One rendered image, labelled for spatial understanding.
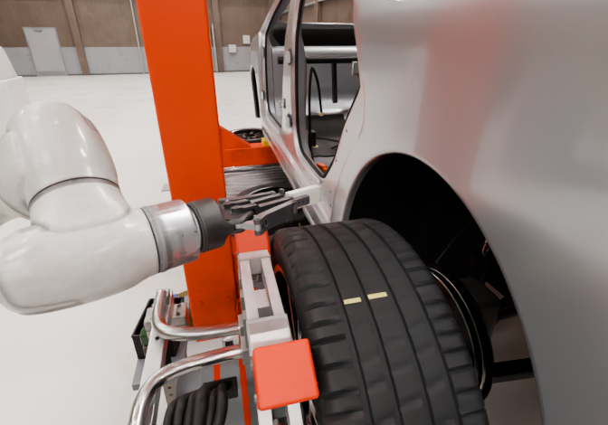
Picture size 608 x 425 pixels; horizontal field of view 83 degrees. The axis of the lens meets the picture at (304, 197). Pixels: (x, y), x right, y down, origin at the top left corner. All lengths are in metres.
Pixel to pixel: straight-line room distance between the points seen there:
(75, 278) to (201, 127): 0.65
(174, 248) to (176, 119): 0.59
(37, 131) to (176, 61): 0.52
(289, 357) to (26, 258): 0.31
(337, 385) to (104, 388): 1.70
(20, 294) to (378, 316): 0.44
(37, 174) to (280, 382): 0.38
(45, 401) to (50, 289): 1.77
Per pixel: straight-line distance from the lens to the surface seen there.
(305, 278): 0.56
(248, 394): 0.76
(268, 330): 0.56
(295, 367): 0.48
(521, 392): 2.14
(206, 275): 1.21
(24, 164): 0.52
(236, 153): 3.04
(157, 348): 0.77
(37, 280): 0.44
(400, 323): 0.57
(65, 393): 2.18
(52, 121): 0.54
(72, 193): 0.47
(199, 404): 0.59
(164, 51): 0.99
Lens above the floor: 1.52
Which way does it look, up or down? 24 degrees down
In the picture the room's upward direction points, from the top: straight up
